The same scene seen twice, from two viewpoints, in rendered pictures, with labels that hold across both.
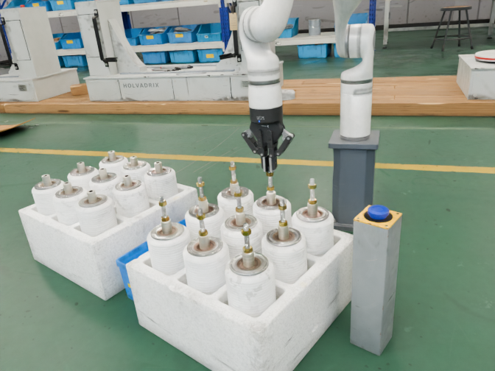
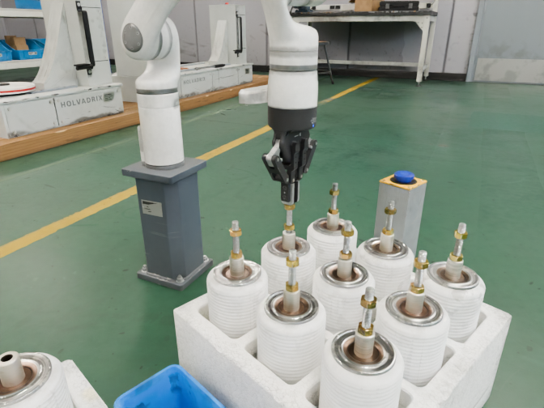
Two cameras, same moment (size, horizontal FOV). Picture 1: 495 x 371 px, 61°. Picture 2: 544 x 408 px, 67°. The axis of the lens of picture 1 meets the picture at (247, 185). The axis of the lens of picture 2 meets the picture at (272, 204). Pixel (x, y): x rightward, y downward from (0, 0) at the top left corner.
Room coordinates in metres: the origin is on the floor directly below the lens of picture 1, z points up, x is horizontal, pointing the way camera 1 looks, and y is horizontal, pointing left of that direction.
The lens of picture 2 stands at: (0.90, 0.58, 0.61)
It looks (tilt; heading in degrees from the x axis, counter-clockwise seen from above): 23 degrees down; 276
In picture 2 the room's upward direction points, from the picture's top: straight up
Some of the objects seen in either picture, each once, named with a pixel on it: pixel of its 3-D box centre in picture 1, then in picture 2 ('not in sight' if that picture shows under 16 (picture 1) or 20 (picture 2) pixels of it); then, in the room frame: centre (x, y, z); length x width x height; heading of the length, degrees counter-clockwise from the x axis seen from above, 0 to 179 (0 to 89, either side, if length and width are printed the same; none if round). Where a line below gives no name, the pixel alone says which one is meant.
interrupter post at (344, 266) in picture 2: (240, 218); (344, 266); (0.84, 0.02, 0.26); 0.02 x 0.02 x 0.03
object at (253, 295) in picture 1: (252, 302); (443, 323); (0.68, 0.01, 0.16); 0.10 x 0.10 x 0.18
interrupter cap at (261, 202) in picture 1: (271, 202); (288, 247); (0.93, -0.06, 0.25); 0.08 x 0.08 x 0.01
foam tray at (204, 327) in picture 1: (246, 280); (337, 354); (0.84, 0.02, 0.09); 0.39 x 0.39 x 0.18; 49
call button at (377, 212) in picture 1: (378, 213); (403, 177); (0.71, -0.25, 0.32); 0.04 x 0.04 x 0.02
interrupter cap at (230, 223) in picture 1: (241, 222); (344, 274); (0.84, 0.02, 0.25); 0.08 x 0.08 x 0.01
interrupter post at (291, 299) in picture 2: (203, 205); (291, 299); (0.92, 0.11, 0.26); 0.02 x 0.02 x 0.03
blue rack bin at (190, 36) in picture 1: (186, 33); not in sight; (6.24, 0.67, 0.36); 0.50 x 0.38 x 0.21; 161
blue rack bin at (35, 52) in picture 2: not in sight; (18, 48); (4.42, -4.34, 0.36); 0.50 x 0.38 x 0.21; 161
